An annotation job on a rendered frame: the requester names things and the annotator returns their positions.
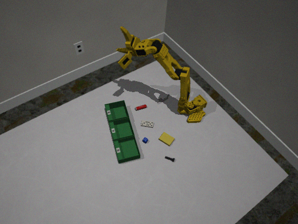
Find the grey domino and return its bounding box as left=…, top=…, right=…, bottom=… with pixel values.
left=141, top=120, right=153, bottom=128

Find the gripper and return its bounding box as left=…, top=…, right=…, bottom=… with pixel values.
left=116, top=26, right=141, bottom=69

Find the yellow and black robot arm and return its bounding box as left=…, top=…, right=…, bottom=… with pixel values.
left=134, top=39, right=206, bottom=123

